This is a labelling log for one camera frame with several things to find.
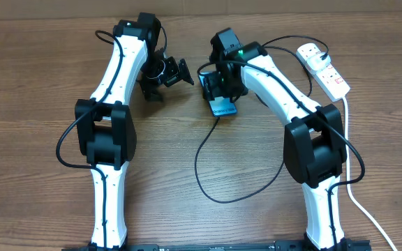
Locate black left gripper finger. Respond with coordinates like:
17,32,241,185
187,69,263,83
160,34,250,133
142,89,163,102
178,59,194,86

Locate blue screen smartphone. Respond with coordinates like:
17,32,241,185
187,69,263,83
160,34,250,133
198,71,237,117

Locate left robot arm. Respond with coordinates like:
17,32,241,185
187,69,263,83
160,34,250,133
75,13,193,250

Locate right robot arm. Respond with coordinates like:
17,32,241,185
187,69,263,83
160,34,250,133
198,28,351,250

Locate white charger plug adapter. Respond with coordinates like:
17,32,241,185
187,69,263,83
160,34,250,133
306,52,331,75

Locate white power strip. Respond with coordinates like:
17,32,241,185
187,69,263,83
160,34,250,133
296,43,350,102

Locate black USB charging cable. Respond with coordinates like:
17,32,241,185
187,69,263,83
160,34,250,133
194,35,329,205

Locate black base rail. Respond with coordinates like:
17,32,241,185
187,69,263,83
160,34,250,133
62,238,372,251

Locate white power strip cord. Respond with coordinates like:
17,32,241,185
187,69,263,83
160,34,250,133
341,96,399,251

